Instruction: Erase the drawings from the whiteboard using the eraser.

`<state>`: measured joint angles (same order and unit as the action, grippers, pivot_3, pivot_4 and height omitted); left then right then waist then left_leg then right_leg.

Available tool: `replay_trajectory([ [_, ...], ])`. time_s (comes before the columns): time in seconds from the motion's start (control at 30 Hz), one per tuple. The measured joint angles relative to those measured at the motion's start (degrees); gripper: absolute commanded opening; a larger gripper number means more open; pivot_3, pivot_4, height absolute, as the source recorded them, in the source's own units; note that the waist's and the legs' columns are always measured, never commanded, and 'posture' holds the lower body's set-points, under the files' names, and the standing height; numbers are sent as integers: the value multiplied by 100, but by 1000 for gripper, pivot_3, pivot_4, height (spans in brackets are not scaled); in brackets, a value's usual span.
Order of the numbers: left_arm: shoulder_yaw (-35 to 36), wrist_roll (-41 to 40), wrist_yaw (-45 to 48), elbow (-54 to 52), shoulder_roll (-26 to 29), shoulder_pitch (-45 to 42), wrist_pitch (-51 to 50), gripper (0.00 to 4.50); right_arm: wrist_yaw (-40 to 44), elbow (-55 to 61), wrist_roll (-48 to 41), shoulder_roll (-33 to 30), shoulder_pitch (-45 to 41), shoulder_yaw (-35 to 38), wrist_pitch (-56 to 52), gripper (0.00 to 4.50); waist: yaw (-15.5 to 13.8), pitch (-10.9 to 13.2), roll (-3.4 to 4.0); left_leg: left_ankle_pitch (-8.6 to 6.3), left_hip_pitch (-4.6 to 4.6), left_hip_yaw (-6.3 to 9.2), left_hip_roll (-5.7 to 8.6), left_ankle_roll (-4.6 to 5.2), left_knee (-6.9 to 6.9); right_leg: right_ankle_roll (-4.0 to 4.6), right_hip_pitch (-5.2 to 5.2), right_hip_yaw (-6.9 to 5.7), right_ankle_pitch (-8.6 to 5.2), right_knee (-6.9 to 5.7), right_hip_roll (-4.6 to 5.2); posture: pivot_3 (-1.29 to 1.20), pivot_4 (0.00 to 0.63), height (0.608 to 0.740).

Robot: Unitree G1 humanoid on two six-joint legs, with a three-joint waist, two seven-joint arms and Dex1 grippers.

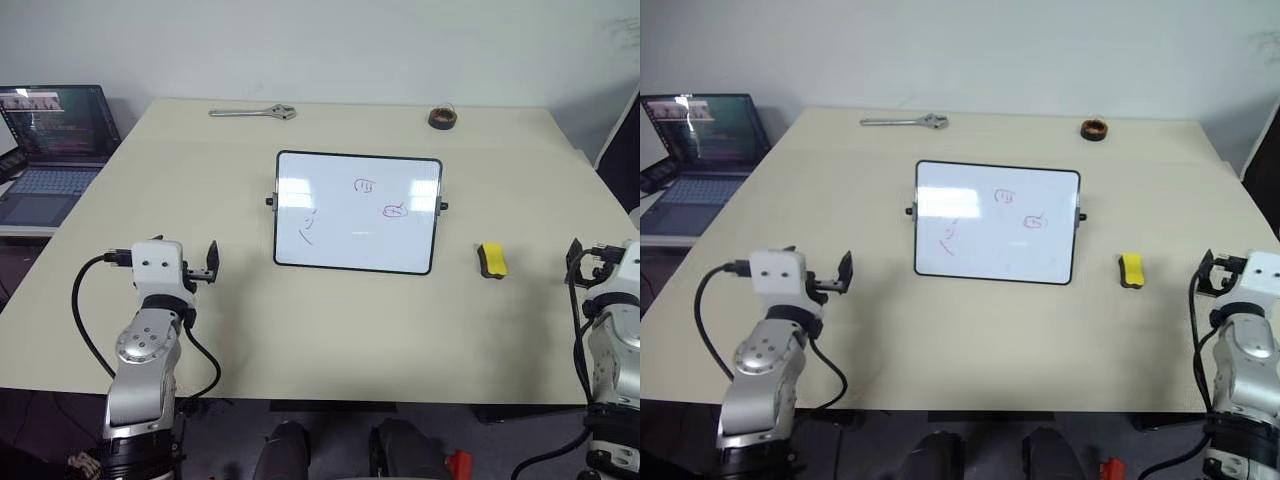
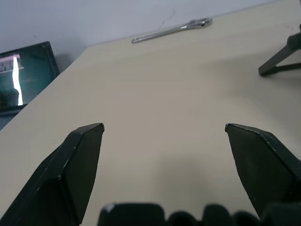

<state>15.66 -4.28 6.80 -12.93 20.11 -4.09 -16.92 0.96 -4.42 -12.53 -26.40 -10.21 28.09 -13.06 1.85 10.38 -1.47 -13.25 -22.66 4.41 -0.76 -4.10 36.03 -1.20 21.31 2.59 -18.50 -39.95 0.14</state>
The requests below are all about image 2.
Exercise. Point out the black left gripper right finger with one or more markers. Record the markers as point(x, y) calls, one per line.
point(258, 169)

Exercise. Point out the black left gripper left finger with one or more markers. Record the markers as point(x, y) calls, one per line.
point(68, 174)

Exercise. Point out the black computer monitor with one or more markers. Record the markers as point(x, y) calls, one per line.
point(24, 75)

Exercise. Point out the silver metal wrench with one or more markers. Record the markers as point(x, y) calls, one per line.
point(174, 30)

